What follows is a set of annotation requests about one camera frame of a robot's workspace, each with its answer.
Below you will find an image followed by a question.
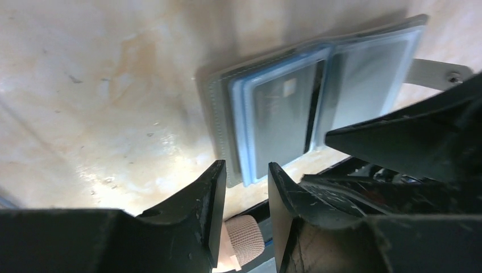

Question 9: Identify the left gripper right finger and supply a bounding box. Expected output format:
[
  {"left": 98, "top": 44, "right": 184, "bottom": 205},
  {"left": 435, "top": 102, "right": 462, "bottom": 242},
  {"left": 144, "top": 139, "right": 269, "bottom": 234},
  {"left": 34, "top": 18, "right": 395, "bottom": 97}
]
[{"left": 268, "top": 163, "right": 481, "bottom": 272}]

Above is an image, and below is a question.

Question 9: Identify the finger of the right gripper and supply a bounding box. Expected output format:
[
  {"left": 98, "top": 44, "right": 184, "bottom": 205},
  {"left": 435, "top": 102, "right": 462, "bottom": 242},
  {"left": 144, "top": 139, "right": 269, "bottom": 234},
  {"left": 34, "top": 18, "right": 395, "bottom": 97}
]
[
  {"left": 325, "top": 75, "right": 481, "bottom": 183},
  {"left": 299, "top": 157, "right": 481, "bottom": 217}
]

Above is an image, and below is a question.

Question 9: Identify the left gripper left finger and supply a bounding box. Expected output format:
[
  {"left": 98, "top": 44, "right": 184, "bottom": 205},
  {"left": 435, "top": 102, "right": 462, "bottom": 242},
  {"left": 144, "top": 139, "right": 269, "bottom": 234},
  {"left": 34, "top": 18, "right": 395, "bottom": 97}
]
[{"left": 1, "top": 160, "right": 226, "bottom": 272}]

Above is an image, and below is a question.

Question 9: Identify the grey leather card holder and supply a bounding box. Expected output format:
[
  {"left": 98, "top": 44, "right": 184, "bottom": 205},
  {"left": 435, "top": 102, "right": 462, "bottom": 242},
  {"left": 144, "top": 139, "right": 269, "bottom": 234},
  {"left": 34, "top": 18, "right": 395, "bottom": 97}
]
[{"left": 200, "top": 14, "right": 473, "bottom": 188}]

